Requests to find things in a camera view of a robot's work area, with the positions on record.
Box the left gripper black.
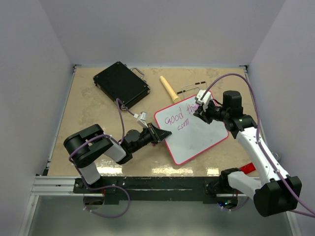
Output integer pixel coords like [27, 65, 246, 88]
[130, 122, 171, 153]

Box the whiteboard with pink frame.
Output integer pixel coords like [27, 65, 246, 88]
[154, 96, 228, 165]

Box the black hard case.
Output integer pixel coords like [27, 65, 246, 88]
[93, 61, 151, 111]

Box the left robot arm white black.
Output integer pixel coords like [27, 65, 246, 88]
[63, 123, 172, 193]

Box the beige wooden handle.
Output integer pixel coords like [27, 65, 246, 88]
[159, 76, 181, 104]

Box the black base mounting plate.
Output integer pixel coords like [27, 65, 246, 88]
[73, 176, 249, 205]

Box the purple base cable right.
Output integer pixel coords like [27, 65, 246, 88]
[220, 196, 252, 212]

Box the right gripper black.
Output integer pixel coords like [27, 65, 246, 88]
[194, 99, 229, 124]

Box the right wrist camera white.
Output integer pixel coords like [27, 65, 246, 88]
[195, 90, 213, 106]

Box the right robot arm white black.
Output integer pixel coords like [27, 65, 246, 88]
[194, 90, 302, 217]

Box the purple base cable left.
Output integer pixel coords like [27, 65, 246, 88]
[82, 184, 131, 218]

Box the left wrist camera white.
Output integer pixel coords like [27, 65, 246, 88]
[137, 112, 148, 127]

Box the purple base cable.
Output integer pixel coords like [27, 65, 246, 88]
[82, 184, 131, 218]
[220, 196, 252, 212]

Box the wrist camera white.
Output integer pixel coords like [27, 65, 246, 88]
[137, 112, 148, 127]
[195, 90, 213, 106]

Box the wire whiteboard stand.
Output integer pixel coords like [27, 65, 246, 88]
[176, 81, 207, 99]

